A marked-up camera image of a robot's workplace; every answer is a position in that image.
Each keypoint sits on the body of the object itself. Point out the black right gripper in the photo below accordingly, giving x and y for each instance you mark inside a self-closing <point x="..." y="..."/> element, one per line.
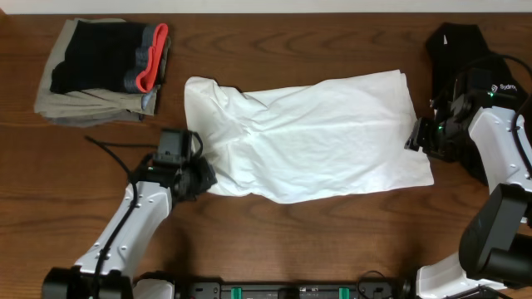
<point x="420" y="137"/>

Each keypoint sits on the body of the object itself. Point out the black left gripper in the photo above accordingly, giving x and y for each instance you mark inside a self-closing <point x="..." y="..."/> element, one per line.
<point x="209" y="180"/>

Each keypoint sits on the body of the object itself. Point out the white printed t-shirt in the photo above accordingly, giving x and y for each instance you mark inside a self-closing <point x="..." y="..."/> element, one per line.
<point x="296" y="144"/>

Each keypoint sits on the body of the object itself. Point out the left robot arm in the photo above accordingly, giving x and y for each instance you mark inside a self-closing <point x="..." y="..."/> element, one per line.
<point x="107" y="269"/>

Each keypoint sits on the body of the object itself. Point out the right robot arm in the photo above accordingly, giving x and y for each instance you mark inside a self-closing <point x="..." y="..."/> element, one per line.
<point x="492" y="255"/>

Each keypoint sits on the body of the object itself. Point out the black t-shirt with logo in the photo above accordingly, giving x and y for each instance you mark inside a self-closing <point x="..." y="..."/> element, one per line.
<point x="461" y="54"/>

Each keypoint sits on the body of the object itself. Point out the folded khaki trousers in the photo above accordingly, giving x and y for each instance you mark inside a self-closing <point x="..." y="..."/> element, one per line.
<point x="90" y="107"/>

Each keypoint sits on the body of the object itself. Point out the black shorts with orange waistband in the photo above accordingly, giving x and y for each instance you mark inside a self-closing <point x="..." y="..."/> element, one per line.
<point x="114" y="56"/>

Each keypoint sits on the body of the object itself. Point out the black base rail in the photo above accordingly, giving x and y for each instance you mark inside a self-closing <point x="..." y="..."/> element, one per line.
<point x="371" y="288"/>

